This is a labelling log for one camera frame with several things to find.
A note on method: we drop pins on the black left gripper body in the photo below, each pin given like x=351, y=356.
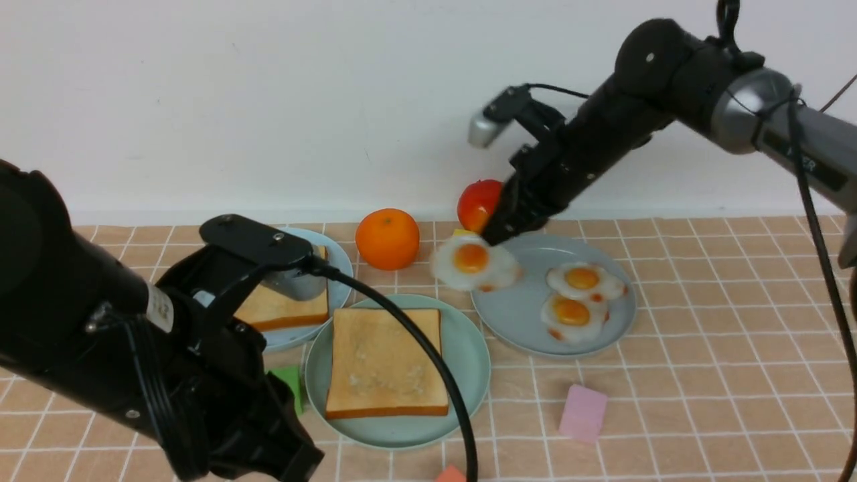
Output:
x=210, y=404

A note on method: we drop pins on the light blue left plate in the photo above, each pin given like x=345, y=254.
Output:
x=335, y=281

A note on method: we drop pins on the red-orange cube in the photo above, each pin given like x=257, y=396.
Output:
x=451, y=474

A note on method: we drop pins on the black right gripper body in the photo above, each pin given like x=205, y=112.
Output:
x=558, y=169

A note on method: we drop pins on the toast slice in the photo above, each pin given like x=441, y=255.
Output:
x=267, y=311
x=379, y=370

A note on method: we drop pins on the pink cube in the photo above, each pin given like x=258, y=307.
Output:
x=583, y=414

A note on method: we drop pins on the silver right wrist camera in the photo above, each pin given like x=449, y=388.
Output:
x=515, y=104

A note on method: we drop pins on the green centre plate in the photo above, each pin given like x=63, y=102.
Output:
x=465, y=352

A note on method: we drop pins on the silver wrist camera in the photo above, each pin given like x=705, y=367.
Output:
x=515, y=104
x=295, y=284

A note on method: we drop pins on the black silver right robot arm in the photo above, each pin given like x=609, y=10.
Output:
x=664, y=74

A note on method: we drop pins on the grey-blue egg plate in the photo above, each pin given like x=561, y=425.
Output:
x=513, y=314

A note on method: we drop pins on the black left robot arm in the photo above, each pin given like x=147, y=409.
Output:
x=63, y=298

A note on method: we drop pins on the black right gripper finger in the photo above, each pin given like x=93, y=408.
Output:
x=510, y=219

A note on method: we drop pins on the green cube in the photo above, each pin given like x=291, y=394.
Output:
x=292, y=377

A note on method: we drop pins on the red yellow apple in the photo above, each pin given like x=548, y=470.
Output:
x=477, y=203

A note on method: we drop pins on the orange fruit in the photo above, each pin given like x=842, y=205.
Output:
x=388, y=239

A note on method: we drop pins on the fried egg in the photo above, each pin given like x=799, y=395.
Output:
x=466, y=263
x=573, y=321
x=585, y=281

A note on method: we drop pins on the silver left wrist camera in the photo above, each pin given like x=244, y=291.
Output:
x=295, y=284

